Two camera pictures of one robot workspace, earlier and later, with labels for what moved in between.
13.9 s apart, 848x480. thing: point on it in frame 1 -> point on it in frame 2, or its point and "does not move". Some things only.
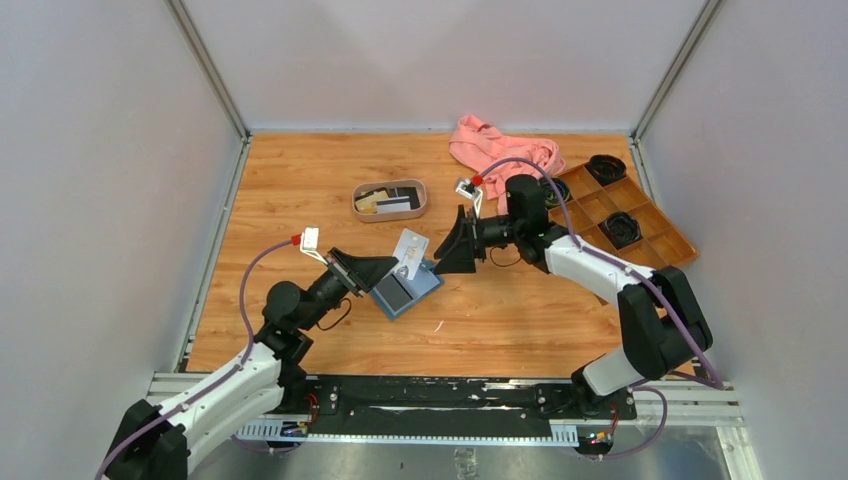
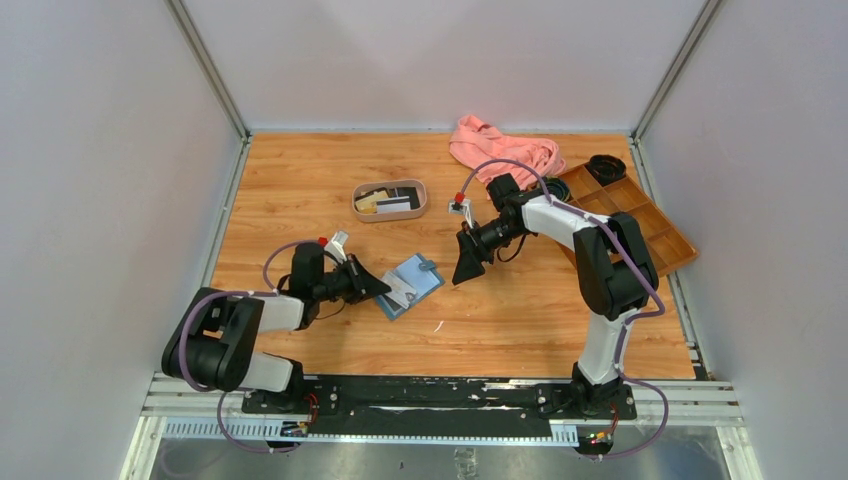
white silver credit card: [409, 253] -> [401, 291]
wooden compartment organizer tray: [618, 220] does not move
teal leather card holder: [398, 295] does not move
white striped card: [393, 204] does not move
